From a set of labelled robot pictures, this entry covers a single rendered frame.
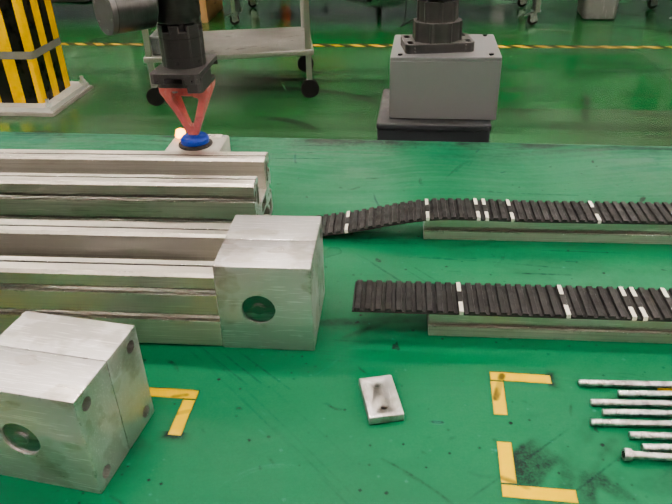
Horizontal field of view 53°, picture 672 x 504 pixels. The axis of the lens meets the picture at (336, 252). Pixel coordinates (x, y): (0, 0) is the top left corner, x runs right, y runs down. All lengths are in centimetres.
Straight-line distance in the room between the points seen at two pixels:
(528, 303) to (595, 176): 40
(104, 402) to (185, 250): 22
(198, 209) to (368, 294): 25
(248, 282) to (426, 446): 21
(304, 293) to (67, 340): 21
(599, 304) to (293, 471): 33
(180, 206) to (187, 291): 19
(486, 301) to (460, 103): 59
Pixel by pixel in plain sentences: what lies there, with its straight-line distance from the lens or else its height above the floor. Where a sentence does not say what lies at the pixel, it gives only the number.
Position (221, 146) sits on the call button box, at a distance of 97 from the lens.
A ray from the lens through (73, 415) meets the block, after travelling 52.
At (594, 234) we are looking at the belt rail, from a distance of 86.
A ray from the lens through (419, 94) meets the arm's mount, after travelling 120.
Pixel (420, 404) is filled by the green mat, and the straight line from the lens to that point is 60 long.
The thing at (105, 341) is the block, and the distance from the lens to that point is 55.
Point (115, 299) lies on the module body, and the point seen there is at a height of 83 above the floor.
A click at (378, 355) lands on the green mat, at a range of 65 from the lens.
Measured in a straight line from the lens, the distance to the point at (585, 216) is 85.
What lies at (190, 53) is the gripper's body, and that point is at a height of 97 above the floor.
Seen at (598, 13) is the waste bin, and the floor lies 5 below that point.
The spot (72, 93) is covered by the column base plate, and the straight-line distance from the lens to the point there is 414.
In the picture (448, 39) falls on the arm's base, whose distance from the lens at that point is 122.
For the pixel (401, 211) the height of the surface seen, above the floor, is 81.
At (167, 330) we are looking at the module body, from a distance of 68.
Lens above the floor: 120
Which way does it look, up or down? 31 degrees down
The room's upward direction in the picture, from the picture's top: 2 degrees counter-clockwise
